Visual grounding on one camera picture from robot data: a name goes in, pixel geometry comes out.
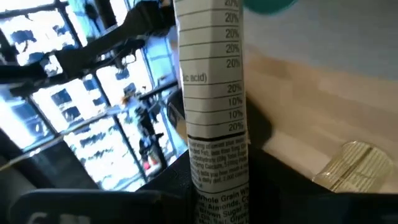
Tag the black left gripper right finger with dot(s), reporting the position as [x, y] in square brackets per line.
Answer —
[311, 205]

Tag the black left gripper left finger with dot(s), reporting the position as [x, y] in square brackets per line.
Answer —
[93, 207]

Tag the purple raisin cereal box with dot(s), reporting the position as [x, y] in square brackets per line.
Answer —
[214, 93]

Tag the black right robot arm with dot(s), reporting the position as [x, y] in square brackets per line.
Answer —
[93, 53]

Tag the person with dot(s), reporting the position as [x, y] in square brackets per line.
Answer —
[147, 146]

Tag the teal bowl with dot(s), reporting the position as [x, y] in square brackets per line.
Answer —
[267, 5]

